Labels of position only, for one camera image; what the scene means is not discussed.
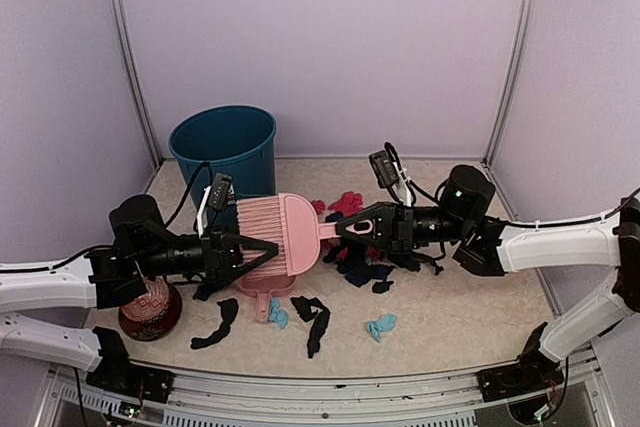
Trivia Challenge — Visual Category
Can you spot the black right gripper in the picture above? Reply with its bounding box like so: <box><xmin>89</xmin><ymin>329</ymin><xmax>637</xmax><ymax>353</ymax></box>
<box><xmin>334</xmin><ymin>201</ymin><xmax>470</xmax><ymax>256</ymax></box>

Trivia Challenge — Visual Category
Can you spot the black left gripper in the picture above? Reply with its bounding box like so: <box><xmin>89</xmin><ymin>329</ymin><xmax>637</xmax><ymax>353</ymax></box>
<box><xmin>135</xmin><ymin>222</ymin><xmax>278</xmax><ymax>282</ymax></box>

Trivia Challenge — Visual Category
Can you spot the pink plastic dustpan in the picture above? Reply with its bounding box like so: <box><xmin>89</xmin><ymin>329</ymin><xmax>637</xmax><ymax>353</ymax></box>
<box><xmin>235</xmin><ymin>274</ymin><xmax>297</xmax><ymax>323</ymax></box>

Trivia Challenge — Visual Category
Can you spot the pink plastic hand brush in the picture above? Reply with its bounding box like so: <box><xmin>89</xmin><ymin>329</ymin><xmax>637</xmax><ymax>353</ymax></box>
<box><xmin>234</xmin><ymin>191</ymin><xmax>374</xmax><ymax>279</ymax></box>

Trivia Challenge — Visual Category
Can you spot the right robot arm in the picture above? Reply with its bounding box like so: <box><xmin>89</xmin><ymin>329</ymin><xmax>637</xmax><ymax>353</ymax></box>
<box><xmin>336</xmin><ymin>165</ymin><xmax>639</xmax><ymax>391</ymax></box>

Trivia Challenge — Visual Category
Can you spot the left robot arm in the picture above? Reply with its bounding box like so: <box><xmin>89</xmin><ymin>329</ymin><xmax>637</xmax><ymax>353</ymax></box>
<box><xmin>1</xmin><ymin>194</ymin><xmax>279</xmax><ymax>392</ymax></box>

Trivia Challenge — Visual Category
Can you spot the large pink scrap back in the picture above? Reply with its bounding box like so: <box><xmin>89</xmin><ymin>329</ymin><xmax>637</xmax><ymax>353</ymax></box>
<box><xmin>325</xmin><ymin>191</ymin><xmax>363</xmax><ymax>222</ymax></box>

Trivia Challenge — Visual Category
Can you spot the black and blue scrap pile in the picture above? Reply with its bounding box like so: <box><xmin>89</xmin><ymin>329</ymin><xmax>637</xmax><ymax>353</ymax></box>
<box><xmin>322</xmin><ymin>239</ymin><xmax>446</xmax><ymax>294</ymax></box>

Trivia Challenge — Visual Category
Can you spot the black scrap front left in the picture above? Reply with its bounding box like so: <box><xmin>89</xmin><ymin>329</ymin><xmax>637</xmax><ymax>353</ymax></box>
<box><xmin>190</xmin><ymin>298</ymin><xmax>239</xmax><ymax>350</ymax></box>

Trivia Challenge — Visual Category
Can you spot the light blue scrap near dustpan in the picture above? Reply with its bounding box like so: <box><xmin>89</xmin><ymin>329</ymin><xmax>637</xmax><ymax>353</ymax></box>
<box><xmin>268</xmin><ymin>297</ymin><xmax>289</xmax><ymax>330</ymax></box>

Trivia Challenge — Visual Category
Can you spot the dark blue scrap left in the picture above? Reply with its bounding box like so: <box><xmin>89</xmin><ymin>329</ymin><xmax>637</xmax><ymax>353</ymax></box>
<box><xmin>192</xmin><ymin>282</ymin><xmax>221</xmax><ymax>302</ymax></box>

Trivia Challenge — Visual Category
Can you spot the small pink scrap back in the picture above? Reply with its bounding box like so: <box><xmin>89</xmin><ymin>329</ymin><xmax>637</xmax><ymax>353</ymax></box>
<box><xmin>311</xmin><ymin>200</ymin><xmax>326</xmax><ymax>214</ymax></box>

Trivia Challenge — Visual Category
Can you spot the black scrap front centre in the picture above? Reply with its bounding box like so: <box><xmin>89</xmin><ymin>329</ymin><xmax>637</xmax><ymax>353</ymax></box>
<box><xmin>290</xmin><ymin>296</ymin><xmax>331</xmax><ymax>359</ymax></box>

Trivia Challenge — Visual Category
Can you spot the light blue scrap front right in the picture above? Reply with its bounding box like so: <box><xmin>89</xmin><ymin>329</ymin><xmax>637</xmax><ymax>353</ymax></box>
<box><xmin>366</xmin><ymin>314</ymin><xmax>397</xmax><ymax>343</ymax></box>

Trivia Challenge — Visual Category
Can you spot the blue plastic waste bin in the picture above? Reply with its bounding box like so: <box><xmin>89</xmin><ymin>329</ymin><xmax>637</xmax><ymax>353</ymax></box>
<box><xmin>169</xmin><ymin>105</ymin><xmax>276</xmax><ymax>207</ymax></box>

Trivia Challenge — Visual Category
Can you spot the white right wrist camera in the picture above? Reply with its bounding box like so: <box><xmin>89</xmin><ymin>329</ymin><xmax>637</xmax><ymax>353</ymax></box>
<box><xmin>368</xmin><ymin>142</ymin><xmax>416</xmax><ymax>207</ymax></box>

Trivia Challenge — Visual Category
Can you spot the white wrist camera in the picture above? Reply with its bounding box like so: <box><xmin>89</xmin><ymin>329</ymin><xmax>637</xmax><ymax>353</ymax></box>
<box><xmin>195</xmin><ymin>173</ymin><xmax>236</xmax><ymax>237</ymax></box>
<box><xmin>368</xmin><ymin>142</ymin><xmax>416</xmax><ymax>207</ymax></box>

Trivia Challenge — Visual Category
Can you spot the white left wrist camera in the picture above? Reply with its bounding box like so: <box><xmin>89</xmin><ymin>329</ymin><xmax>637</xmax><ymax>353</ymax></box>
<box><xmin>195</xmin><ymin>173</ymin><xmax>236</xmax><ymax>237</ymax></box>

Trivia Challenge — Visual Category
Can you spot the front aluminium rail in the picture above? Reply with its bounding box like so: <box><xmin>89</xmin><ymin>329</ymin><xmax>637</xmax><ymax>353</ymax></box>
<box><xmin>29</xmin><ymin>356</ymin><xmax>621</xmax><ymax>427</ymax></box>

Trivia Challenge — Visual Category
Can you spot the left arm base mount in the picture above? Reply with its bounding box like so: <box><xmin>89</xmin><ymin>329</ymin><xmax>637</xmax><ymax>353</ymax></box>
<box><xmin>86</xmin><ymin>327</ymin><xmax>174</xmax><ymax>404</ymax></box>

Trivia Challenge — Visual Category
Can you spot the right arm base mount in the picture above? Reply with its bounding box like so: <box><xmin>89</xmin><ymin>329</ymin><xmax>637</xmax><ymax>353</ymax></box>
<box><xmin>476</xmin><ymin>322</ymin><xmax>564</xmax><ymax>402</ymax></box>

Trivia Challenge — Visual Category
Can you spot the right aluminium frame post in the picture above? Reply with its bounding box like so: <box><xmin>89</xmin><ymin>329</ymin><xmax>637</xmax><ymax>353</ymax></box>
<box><xmin>482</xmin><ymin>0</ymin><xmax>535</xmax><ymax>170</ymax></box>

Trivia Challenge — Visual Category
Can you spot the aluminium frame post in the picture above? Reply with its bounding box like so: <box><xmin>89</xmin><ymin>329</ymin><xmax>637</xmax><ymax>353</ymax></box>
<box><xmin>482</xmin><ymin>0</ymin><xmax>535</xmax><ymax>170</ymax></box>
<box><xmin>109</xmin><ymin>0</ymin><xmax>163</xmax><ymax>172</ymax></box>

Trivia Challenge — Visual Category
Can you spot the left aluminium frame post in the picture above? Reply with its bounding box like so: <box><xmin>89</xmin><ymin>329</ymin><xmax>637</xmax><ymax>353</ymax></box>
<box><xmin>109</xmin><ymin>0</ymin><xmax>163</xmax><ymax>172</ymax></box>

